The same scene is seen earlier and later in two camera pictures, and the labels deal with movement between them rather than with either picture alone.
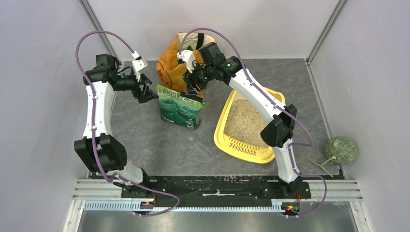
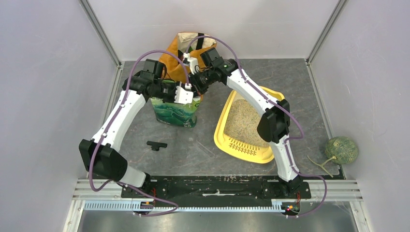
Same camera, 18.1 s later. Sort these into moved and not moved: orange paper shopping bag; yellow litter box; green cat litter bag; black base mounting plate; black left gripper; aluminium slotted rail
Moved: green cat litter bag; black left gripper
Not moved: black base mounting plate; yellow litter box; aluminium slotted rail; orange paper shopping bag
